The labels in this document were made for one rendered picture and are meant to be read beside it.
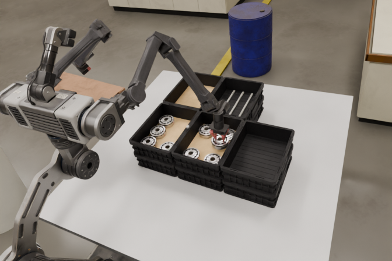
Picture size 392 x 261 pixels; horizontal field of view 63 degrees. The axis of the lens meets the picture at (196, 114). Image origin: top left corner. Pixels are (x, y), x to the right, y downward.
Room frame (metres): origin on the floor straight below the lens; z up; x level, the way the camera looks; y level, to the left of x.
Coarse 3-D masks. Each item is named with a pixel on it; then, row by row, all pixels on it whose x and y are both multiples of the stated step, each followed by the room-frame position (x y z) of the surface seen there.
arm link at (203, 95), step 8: (168, 40) 1.46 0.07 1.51; (176, 48) 1.43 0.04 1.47; (168, 56) 1.44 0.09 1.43; (176, 56) 1.43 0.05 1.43; (176, 64) 1.42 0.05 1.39; (184, 64) 1.42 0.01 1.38; (184, 72) 1.39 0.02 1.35; (192, 72) 1.41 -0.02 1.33; (192, 80) 1.37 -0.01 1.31; (192, 88) 1.36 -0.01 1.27; (200, 88) 1.36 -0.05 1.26; (200, 96) 1.34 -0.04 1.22; (208, 96) 1.33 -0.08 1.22; (200, 104) 1.34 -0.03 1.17; (208, 104) 1.32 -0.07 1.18
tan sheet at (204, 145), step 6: (198, 132) 1.50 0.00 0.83; (198, 138) 1.44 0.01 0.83; (210, 138) 1.43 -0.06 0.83; (192, 144) 1.40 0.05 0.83; (198, 144) 1.39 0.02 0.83; (204, 144) 1.38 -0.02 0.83; (210, 144) 1.37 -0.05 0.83; (204, 150) 1.33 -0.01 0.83; (210, 150) 1.32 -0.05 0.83; (216, 150) 1.31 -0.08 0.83; (222, 150) 1.31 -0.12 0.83; (204, 156) 1.28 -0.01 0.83
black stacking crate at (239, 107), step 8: (224, 80) 1.89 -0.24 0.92; (232, 80) 1.88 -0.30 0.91; (224, 88) 1.88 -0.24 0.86; (232, 88) 1.89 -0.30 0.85; (240, 88) 1.85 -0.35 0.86; (248, 88) 1.82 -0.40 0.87; (256, 88) 1.79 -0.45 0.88; (216, 96) 1.77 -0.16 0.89; (224, 96) 1.83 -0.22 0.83; (232, 96) 1.81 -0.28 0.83; (248, 96) 1.78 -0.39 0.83; (232, 104) 1.72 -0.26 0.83; (240, 104) 1.70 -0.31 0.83; (248, 104) 1.69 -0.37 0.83; (256, 104) 1.63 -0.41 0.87; (232, 112) 1.63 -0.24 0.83
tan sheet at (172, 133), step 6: (174, 120) 1.66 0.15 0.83; (180, 120) 1.65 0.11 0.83; (186, 120) 1.64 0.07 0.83; (174, 126) 1.59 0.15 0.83; (180, 126) 1.58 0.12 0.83; (168, 132) 1.55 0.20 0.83; (174, 132) 1.54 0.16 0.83; (180, 132) 1.53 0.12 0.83; (162, 138) 1.50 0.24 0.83; (168, 138) 1.49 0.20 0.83; (174, 138) 1.48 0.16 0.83
